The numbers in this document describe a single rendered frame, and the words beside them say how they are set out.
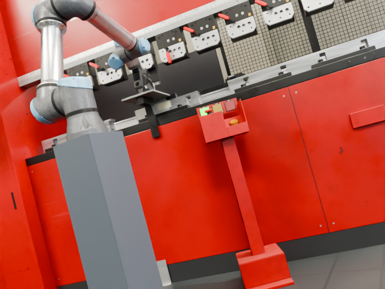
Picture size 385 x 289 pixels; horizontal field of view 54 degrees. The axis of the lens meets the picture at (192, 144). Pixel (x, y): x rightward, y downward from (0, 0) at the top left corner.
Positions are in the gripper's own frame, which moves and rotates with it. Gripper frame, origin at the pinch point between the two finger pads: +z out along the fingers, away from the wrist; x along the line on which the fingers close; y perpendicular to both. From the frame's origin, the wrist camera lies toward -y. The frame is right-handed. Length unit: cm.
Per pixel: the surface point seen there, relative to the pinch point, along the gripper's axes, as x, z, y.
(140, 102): -0.4, -7.3, -16.4
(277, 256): -49, 47, -83
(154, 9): -14.7, -33.1, 34.0
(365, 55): -109, 7, -14
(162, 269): 16, 67, -65
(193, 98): -22.7, 9.7, -0.6
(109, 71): 21.5, -14.5, 17.7
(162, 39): -14.7, -19.4, 22.2
